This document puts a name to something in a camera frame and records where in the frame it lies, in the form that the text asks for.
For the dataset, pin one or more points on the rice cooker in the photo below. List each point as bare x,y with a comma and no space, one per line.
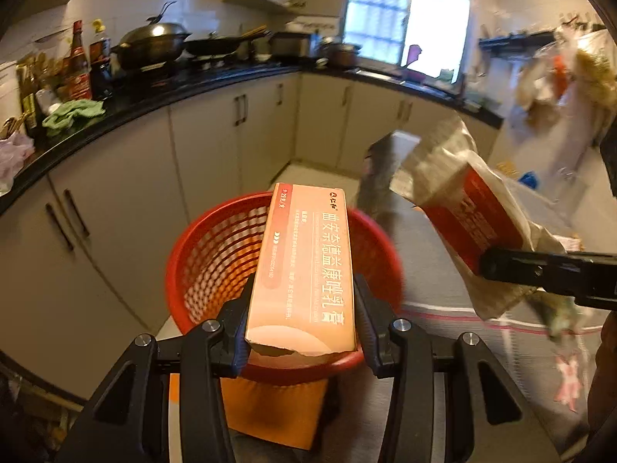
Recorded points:
293,43

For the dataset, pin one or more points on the steel wok with lid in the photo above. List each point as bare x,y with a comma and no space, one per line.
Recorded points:
158,42

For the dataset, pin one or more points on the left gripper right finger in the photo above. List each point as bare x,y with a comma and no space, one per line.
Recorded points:
487,417

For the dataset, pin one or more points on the window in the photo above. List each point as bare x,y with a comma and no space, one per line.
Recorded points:
427,36

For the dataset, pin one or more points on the soy sauce bottle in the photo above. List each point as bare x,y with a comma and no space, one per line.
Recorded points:
77,76

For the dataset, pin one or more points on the wall shelf rack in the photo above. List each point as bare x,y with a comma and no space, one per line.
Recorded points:
509,47

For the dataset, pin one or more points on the red foot cream box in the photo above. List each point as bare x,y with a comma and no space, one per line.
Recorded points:
472,211

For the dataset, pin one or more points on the lower kitchen cabinets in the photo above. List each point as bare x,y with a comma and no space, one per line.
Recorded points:
88,225

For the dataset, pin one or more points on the grey patterned tablecloth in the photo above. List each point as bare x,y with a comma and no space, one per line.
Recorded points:
551,362

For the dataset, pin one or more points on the brown cooking pot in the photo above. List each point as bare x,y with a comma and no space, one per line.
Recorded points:
341,55

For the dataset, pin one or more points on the green cloth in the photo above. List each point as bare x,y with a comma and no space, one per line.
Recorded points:
66,114

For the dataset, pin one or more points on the blue plastic object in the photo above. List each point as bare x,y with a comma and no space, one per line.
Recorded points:
529,179

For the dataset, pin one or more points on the orange stool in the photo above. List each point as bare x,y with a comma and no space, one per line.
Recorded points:
285,415

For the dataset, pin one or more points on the red plastic basket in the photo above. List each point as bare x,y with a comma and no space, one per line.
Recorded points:
218,254

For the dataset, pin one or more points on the black frying pan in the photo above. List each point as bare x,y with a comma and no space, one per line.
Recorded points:
222,46

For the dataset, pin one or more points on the plastic bags on counter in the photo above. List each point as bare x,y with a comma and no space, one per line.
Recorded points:
14,151

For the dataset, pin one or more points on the dark sauce bottle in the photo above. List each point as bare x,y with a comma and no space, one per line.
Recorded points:
100,61

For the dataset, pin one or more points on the orange medicine box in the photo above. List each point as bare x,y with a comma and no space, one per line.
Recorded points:
302,300

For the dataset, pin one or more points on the hanging plastic bags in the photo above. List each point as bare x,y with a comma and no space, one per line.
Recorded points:
568,83

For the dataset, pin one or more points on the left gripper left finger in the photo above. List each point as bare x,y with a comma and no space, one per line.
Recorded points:
127,417

